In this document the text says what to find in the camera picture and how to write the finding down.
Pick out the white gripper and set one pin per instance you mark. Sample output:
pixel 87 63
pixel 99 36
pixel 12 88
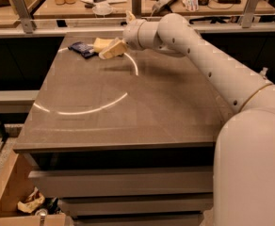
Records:
pixel 131 34

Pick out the yellow sponge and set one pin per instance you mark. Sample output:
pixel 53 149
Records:
pixel 101 44

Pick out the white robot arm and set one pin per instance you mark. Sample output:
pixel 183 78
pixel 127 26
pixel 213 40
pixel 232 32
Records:
pixel 244 163

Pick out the blue rxbar wrapper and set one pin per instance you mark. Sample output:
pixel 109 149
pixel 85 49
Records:
pixel 82 49

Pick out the white bowl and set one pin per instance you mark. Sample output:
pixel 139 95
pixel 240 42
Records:
pixel 102 10

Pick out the white power strip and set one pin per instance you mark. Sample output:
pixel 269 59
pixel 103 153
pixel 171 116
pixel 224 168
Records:
pixel 161 4

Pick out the white patterned box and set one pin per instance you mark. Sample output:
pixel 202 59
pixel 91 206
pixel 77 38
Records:
pixel 191 5

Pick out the grey drawer cabinet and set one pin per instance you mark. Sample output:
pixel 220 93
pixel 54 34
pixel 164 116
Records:
pixel 127 141

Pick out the clear plastic bottle right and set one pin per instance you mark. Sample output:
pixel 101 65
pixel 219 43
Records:
pixel 263 72

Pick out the crumpled paper bag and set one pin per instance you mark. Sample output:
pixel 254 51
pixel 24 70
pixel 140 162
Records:
pixel 32 202

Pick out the cardboard box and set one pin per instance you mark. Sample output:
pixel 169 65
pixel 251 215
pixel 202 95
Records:
pixel 15 187

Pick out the metal can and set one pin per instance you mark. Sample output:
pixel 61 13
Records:
pixel 42 213

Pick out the middle metal bracket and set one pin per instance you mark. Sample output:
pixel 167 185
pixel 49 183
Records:
pixel 136 8

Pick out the metal bracket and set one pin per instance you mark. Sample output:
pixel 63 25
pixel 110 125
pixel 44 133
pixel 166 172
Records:
pixel 25 17
pixel 248 13
pixel 136 8

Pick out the left metal bracket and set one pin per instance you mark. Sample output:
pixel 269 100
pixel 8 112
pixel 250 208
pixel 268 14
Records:
pixel 25 17

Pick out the right metal bracket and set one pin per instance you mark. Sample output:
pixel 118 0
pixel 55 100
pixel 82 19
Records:
pixel 248 13

